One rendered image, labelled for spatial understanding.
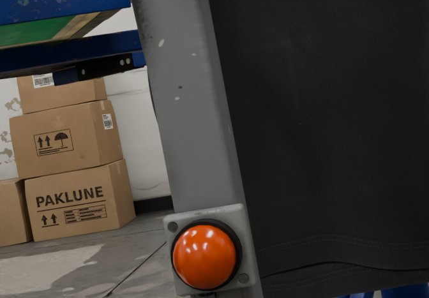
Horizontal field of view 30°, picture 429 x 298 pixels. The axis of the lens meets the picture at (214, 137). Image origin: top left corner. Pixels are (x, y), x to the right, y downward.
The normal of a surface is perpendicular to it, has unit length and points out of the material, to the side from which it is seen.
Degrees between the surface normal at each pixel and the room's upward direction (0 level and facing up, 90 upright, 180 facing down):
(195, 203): 90
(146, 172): 90
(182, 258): 80
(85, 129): 90
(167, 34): 90
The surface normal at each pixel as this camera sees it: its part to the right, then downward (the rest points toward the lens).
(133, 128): -0.18, 0.08
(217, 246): 0.44, -0.51
